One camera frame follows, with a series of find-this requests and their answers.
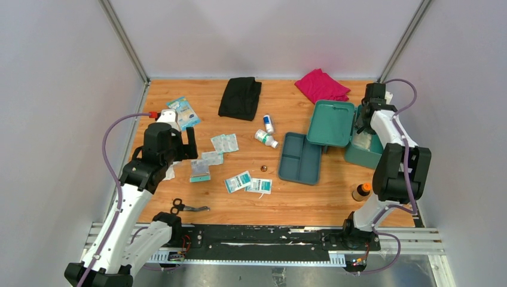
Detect gauze pack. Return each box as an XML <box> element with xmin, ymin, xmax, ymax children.
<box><xmin>352</xmin><ymin>132</ymin><xmax>372</xmax><ymax>151</ymax></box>

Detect black metal base rail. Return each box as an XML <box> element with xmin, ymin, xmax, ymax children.
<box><xmin>81</xmin><ymin>221</ymin><xmax>447</xmax><ymax>274</ymax></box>

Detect bandage strips pack lower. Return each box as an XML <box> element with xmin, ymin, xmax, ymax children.
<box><xmin>201</xmin><ymin>151</ymin><xmax>224</xmax><ymax>166</ymax></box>

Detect white bottle green label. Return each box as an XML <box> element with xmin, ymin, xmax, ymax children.
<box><xmin>254</xmin><ymin>129</ymin><xmax>279</xmax><ymax>148</ymax></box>

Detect dark teal divided tray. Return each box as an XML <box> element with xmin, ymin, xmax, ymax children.
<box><xmin>277</xmin><ymin>132</ymin><xmax>323</xmax><ymax>185</ymax></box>

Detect small white blue bottle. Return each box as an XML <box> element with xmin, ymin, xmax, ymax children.
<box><xmin>262</xmin><ymin>114</ymin><xmax>274</xmax><ymax>135</ymax></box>

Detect black handled scissors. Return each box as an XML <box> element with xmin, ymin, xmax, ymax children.
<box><xmin>170</xmin><ymin>198</ymin><xmax>211</xmax><ymax>215</ymax></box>

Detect white gauze pad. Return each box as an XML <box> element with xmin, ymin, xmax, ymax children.
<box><xmin>163</xmin><ymin>161</ymin><xmax>181</xmax><ymax>181</ymax></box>

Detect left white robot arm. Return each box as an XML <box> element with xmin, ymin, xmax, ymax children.
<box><xmin>64</xmin><ymin>109</ymin><xmax>198</xmax><ymax>286</ymax></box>

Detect light blue mask packet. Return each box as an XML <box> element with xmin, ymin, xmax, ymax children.
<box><xmin>166</xmin><ymin>97</ymin><xmax>201</xmax><ymax>130</ymax></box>

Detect teal medicine box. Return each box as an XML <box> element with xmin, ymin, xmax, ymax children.
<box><xmin>307</xmin><ymin>100</ymin><xmax>383</xmax><ymax>169</ymax></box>

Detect black folded cloth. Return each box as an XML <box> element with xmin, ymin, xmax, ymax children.
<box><xmin>218</xmin><ymin>77</ymin><xmax>262</xmax><ymax>121</ymax></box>

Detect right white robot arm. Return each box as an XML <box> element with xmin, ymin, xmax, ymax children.
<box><xmin>341</xmin><ymin>82</ymin><xmax>432</xmax><ymax>250</ymax></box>

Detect brown bottle orange cap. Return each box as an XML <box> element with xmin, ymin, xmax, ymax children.
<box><xmin>352</xmin><ymin>182</ymin><xmax>372</xmax><ymax>201</ymax></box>

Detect teal white sachet left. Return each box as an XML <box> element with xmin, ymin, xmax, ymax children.
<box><xmin>224</xmin><ymin>171</ymin><xmax>252</xmax><ymax>194</ymax></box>

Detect teal white sachet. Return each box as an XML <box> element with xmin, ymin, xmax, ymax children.
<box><xmin>224</xmin><ymin>171</ymin><xmax>252</xmax><ymax>194</ymax></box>
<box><xmin>245</xmin><ymin>178</ymin><xmax>273</xmax><ymax>194</ymax></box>

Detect clear bag teal strip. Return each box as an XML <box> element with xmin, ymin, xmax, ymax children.
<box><xmin>190</xmin><ymin>159</ymin><xmax>211</xmax><ymax>183</ymax></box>

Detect teal white sachet right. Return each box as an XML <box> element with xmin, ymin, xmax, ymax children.
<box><xmin>245</xmin><ymin>178</ymin><xmax>273</xmax><ymax>194</ymax></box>

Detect pink folded cloth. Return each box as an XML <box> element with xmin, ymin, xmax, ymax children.
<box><xmin>295</xmin><ymin>69</ymin><xmax>350</xmax><ymax>104</ymax></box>

